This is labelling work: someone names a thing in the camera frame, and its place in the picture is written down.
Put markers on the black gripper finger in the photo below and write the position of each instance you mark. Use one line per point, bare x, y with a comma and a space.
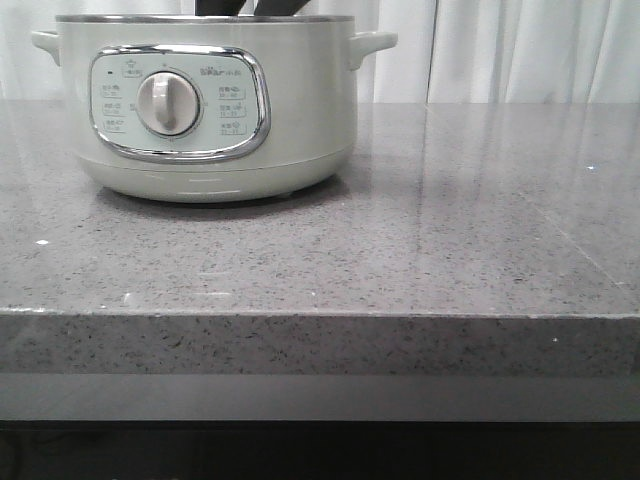
218, 7
279, 7

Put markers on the pale green electric cooking pot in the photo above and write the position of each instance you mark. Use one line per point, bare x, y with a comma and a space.
202, 109

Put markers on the white pleated curtain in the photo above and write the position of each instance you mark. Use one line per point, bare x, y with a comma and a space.
497, 51

